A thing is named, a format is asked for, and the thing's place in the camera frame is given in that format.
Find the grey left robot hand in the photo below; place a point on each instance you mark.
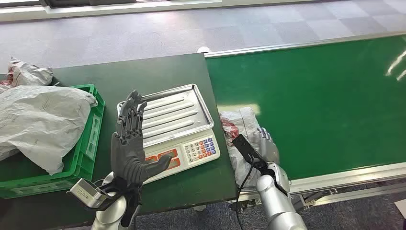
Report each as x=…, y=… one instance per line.
x=127, y=152

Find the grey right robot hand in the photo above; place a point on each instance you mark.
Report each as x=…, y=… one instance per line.
x=270, y=147

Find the white red-printed plastic package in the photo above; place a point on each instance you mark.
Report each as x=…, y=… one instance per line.
x=241, y=120

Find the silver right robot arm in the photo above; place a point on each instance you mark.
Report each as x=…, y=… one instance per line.
x=279, y=206

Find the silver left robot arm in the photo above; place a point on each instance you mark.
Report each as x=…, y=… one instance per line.
x=109, y=216

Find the green conveyor belt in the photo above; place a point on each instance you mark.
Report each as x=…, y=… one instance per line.
x=317, y=111

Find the large grey plastic mailer package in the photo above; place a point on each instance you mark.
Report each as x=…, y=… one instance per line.
x=38, y=120

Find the crumpled grey plastic mailer package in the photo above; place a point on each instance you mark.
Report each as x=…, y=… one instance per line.
x=28, y=74

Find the green plastic crate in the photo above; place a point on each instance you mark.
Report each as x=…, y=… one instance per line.
x=85, y=152

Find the electronic weighing scale steel tray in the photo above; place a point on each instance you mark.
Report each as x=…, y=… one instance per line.
x=177, y=111

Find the grey table foot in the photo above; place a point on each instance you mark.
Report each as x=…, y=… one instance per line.
x=199, y=208

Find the white round knob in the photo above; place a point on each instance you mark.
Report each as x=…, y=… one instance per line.
x=203, y=49

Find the white window sill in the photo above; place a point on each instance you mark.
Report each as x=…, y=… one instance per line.
x=95, y=11

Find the white paper sheet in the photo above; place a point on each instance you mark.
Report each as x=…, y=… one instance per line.
x=402, y=209

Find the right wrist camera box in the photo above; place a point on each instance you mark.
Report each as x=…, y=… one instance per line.
x=245, y=149

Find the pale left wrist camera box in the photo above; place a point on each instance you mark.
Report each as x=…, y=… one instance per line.
x=84, y=192

